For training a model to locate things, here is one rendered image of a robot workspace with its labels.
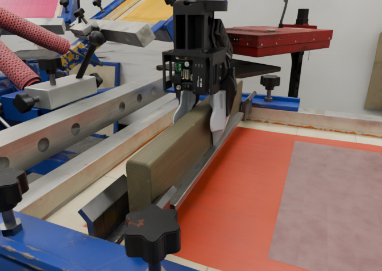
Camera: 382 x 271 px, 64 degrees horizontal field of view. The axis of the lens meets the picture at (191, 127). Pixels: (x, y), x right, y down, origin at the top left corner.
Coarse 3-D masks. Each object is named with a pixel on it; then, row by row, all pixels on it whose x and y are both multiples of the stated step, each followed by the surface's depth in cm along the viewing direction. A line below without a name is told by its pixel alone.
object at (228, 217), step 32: (192, 192) 45; (224, 192) 45; (256, 192) 45; (288, 192) 45; (320, 192) 45; (192, 224) 38; (224, 224) 38; (256, 224) 38; (288, 224) 38; (320, 224) 38; (352, 224) 38; (192, 256) 33; (224, 256) 33; (256, 256) 33; (288, 256) 33; (320, 256) 33; (352, 256) 33
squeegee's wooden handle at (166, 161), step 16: (240, 80) 64; (208, 96) 53; (240, 96) 65; (192, 112) 45; (208, 112) 46; (176, 128) 39; (192, 128) 40; (208, 128) 47; (160, 144) 35; (176, 144) 36; (192, 144) 41; (208, 144) 48; (128, 160) 31; (144, 160) 31; (160, 160) 32; (176, 160) 37; (192, 160) 42; (128, 176) 32; (144, 176) 31; (160, 176) 33; (176, 176) 37; (128, 192) 33; (144, 192) 32; (160, 192) 34
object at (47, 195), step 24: (144, 120) 63; (168, 120) 69; (264, 120) 72; (288, 120) 70; (312, 120) 68; (336, 120) 66; (360, 120) 64; (96, 144) 52; (120, 144) 52; (144, 144) 60; (72, 168) 44; (96, 168) 47; (48, 192) 39; (72, 192) 43; (48, 216) 39
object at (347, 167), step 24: (240, 144) 60; (264, 144) 60; (288, 144) 60; (312, 144) 60; (336, 144) 60; (360, 144) 60; (240, 168) 51; (264, 168) 51; (288, 168) 51; (312, 168) 51; (336, 168) 51; (360, 168) 51; (360, 192) 45
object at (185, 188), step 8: (240, 112) 64; (232, 120) 60; (240, 120) 63; (232, 128) 57; (224, 136) 53; (216, 144) 50; (208, 152) 47; (216, 152) 48; (200, 160) 45; (208, 160) 45; (200, 168) 43; (192, 176) 41; (200, 176) 42; (184, 184) 39; (192, 184) 39; (176, 192) 37; (184, 192) 37; (176, 200) 36; (176, 208) 35
